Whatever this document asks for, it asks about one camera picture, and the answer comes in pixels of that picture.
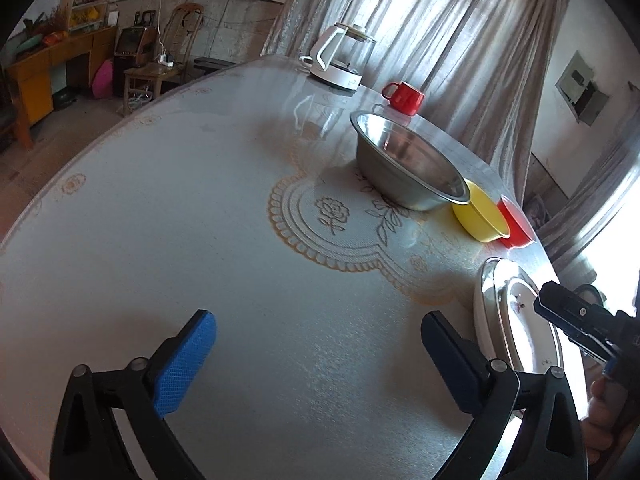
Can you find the red mug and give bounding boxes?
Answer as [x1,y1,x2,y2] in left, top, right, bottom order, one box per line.
[382,81,426,116]

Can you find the narrow grey side curtain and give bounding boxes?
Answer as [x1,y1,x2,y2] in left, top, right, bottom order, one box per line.
[535,125,640,281]

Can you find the stainless steel bowl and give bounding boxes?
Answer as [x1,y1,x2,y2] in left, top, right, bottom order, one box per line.
[349,110,472,212]

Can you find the dark speaker box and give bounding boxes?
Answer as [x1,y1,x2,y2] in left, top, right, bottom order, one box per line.
[112,25,156,97]

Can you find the dark round-backed chair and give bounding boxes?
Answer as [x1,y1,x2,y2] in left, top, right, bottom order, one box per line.
[575,282,608,311]

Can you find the pink plastic item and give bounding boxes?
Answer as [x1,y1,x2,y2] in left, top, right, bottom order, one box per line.
[91,59,115,98]

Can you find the wooden desktop shelf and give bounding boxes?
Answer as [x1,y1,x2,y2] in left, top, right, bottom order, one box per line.
[62,0,108,36]

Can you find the medium plate with red print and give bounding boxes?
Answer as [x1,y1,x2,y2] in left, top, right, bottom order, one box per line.
[492,262,563,373]

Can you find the white electric kettle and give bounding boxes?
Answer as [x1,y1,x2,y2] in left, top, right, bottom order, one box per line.
[299,22,377,92]

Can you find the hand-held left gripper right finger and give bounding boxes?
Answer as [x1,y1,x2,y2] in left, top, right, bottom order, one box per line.
[421,311,588,480]

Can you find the large purple-rimmed floral plate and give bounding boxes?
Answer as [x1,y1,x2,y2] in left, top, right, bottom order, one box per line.
[473,257,567,377]

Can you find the wide grey window curtain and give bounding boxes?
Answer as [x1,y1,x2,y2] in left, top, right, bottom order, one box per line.
[260,0,573,201]

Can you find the yellow plastic bowl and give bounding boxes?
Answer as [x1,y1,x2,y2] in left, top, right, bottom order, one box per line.
[452,180,512,243]

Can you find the dark low bench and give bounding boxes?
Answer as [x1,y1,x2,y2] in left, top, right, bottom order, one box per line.
[194,56,236,72]

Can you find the yellow wooden desk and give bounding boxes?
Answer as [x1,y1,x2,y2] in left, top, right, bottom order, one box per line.
[5,25,118,148]

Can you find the person's right hand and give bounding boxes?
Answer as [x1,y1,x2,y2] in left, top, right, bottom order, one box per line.
[582,377,621,466]

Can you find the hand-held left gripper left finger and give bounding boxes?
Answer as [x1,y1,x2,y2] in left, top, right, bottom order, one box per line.
[48,309,218,480]

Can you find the red plastic bowl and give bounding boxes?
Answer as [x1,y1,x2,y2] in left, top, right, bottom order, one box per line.
[496,195,536,250]

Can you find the wooden chair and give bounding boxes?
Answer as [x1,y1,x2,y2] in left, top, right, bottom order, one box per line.
[120,2,206,116]

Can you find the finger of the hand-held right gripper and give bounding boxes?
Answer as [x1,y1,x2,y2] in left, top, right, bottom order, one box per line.
[533,281,625,363]

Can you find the small plate with rose print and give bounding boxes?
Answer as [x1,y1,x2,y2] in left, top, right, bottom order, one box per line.
[507,280,558,362]

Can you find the wall electrical panel box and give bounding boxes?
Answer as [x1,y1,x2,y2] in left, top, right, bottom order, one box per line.
[556,50,611,126]

